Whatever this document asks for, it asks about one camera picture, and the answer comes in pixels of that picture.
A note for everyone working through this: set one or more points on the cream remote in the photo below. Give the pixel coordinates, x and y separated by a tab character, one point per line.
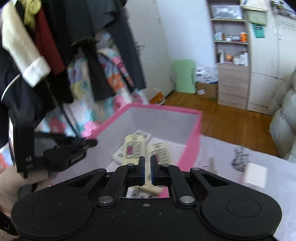
161	152

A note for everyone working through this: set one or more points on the white TCL remote control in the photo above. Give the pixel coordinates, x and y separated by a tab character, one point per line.
119	156

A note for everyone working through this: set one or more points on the cardboard box on floor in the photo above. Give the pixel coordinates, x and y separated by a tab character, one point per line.
207	90

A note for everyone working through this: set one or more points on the teal hanging organizer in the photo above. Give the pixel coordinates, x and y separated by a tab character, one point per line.
258	30

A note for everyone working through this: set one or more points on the person left hand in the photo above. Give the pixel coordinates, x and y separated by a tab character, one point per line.
12	182

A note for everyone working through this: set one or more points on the green hanging pouch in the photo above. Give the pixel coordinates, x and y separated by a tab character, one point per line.
257	17

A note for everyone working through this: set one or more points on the white door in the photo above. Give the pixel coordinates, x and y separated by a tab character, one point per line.
148	33

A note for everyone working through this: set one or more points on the light wood wardrobe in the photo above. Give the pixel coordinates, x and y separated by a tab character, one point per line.
272	58

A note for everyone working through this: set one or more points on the long cream remote control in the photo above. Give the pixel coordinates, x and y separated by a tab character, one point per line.
134	146

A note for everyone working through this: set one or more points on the white square charger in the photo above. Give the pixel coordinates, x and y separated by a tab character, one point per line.
255	176

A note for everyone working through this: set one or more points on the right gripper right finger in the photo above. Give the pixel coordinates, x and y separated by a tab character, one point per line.
172	177

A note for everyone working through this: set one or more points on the orange bottle on shelf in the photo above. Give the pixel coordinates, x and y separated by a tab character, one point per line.
243	37

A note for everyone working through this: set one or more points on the grey puffer jacket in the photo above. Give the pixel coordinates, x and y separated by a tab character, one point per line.
282	127

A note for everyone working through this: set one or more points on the hanging dark clothes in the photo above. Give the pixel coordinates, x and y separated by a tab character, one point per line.
103	21

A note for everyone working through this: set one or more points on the green folding table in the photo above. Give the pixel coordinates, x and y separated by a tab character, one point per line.
185	71

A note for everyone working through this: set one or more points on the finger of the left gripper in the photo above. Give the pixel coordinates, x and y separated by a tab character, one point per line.
57	137
75	144

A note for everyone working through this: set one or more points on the wooden open shelf unit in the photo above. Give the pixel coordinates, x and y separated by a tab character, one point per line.
228	20

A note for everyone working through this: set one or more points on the metal key bunch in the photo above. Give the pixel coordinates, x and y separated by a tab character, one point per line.
240	160

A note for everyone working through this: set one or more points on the pink storage box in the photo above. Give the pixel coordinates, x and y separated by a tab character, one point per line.
179	128

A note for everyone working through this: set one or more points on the white printed packages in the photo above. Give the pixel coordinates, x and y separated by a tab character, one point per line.
206	75

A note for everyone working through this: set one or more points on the white jar on shelf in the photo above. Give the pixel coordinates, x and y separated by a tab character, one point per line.
236	60

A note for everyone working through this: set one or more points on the floral quilt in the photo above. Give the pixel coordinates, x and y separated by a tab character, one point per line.
94	84

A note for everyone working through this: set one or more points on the beige remote control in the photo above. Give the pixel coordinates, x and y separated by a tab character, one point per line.
146	191

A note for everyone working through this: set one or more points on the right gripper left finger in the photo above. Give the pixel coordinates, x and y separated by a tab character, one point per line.
124	177

